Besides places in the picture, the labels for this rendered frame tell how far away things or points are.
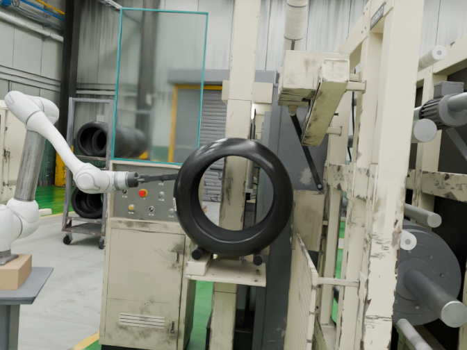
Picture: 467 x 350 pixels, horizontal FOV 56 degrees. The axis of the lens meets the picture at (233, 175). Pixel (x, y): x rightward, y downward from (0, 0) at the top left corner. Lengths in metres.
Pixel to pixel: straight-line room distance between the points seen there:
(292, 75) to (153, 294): 1.73
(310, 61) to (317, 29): 9.90
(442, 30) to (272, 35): 3.99
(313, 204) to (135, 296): 1.31
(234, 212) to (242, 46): 0.88
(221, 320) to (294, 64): 1.43
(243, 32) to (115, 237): 1.47
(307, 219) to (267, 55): 9.61
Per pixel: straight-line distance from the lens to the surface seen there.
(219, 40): 12.14
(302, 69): 1.72
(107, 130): 5.83
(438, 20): 11.67
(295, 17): 2.72
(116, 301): 2.97
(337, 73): 1.64
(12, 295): 2.29
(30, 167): 2.52
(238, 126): 2.31
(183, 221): 2.00
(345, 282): 1.54
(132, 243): 2.84
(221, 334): 2.51
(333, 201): 2.29
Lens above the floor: 1.38
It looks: 3 degrees down
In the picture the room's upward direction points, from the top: 4 degrees clockwise
